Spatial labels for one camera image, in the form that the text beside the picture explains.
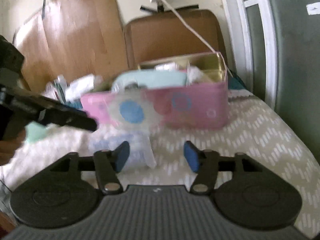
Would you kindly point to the white fluffy blanket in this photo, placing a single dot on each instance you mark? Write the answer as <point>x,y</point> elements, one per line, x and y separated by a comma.
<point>62,145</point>

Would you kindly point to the wooden board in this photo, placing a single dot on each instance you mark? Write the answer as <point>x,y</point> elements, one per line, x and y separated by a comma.
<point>75,35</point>

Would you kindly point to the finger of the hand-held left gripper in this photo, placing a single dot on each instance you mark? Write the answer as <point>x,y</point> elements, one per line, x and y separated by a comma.
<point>70,116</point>

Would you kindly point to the pink tin box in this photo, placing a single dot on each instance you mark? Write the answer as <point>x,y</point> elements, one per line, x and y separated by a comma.
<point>195,105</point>

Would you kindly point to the light blue cloth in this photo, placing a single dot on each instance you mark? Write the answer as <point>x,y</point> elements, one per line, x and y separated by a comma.
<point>152,78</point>

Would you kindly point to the pile of white packets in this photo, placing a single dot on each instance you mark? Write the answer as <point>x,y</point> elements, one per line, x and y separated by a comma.
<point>77,87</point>

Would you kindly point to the white framed glass door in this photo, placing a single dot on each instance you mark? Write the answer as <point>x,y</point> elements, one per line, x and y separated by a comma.
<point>287,55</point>

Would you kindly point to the clear plastic bag blue dot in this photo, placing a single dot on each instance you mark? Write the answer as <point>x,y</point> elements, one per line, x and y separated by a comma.
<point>132,112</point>

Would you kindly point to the black metal stand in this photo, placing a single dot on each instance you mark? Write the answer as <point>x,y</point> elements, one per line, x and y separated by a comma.
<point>172,8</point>

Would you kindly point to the teal cloth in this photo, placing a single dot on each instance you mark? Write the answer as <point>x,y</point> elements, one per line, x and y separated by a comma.
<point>236,81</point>

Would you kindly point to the person's left forearm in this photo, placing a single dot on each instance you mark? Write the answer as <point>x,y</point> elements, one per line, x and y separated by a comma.
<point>10,152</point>

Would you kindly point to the white cloth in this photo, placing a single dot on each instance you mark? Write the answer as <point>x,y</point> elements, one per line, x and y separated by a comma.
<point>198,75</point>

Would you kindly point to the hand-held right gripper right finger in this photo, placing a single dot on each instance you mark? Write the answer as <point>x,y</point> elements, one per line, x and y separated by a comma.
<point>191,157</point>

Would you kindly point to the beige patterned bed sheet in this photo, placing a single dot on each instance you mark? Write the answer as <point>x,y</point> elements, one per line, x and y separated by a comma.
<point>262,140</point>

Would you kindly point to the white door sticker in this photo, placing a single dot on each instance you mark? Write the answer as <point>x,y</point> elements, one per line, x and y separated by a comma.
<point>313,9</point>

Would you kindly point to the mint green cloth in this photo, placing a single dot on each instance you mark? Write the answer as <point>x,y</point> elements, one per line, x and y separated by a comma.
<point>36,132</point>

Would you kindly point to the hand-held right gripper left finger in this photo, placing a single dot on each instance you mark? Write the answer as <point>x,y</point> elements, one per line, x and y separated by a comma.
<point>122,156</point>

